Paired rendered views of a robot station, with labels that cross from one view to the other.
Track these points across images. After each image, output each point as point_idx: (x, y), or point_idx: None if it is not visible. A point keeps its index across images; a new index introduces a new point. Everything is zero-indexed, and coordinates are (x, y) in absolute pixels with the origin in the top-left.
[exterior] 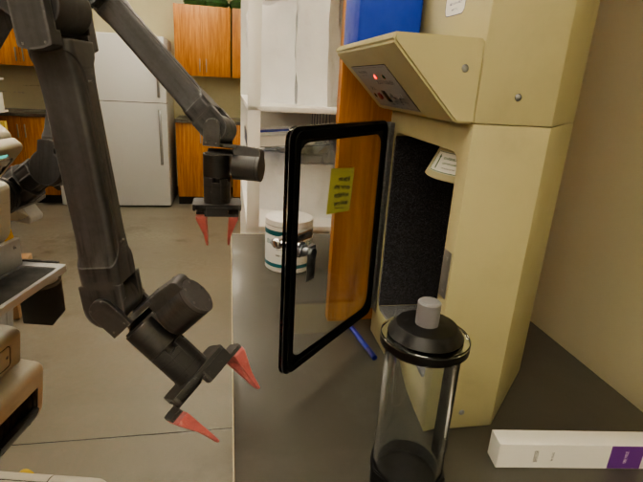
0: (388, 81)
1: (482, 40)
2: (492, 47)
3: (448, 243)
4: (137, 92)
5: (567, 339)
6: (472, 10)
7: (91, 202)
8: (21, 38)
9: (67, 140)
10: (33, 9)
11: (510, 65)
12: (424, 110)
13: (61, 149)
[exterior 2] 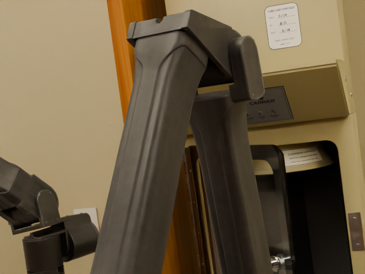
0: (265, 101)
1: (344, 61)
2: (345, 64)
3: (350, 207)
4: None
5: None
6: (314, 43)
7: (265, 253)
8: (251, 90)
9: (249, 191)
10: (255, 61)
11: (347, 75)
12: (303, 116)
13: (246, 203)
